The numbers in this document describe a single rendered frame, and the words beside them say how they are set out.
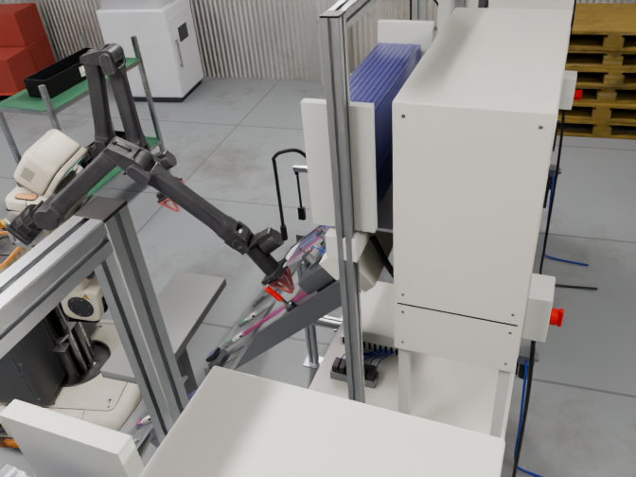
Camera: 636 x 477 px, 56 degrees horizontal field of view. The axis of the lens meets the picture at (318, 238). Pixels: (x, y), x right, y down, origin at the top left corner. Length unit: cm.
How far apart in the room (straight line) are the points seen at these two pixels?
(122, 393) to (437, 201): 179
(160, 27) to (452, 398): 464
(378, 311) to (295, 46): 424
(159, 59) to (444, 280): 488
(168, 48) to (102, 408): 396
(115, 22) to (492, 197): 515
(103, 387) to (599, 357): 228
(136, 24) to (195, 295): 385
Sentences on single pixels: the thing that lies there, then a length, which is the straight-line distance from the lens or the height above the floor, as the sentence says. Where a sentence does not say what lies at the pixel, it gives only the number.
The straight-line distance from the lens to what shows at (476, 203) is 134.
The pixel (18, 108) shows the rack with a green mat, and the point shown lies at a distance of 398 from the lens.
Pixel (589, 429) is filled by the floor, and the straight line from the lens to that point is 290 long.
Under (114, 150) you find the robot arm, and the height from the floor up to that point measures 147.
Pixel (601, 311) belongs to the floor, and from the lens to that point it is 345.
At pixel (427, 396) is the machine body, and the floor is 62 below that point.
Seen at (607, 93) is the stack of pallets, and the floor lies 35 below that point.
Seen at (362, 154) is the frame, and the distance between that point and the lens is 133.
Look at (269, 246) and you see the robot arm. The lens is 189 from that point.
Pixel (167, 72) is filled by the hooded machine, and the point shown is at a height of 32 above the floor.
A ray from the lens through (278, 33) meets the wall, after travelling 625.
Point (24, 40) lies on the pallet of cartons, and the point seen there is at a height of 55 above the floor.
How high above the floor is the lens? 222
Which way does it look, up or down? 35 degrees down
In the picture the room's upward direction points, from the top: 6 degrees counter-clockwise
